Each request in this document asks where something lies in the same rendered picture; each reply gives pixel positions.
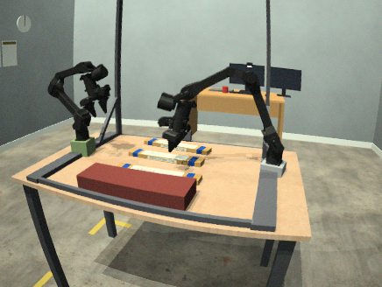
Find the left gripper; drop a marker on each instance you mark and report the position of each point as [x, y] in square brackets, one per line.
[172, 136]

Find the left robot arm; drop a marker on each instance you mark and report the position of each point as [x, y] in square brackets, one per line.
[167, 101]

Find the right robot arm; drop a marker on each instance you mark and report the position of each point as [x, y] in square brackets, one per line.
[82, 117]

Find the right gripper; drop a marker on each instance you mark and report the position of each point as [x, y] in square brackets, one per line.
[90, 100]

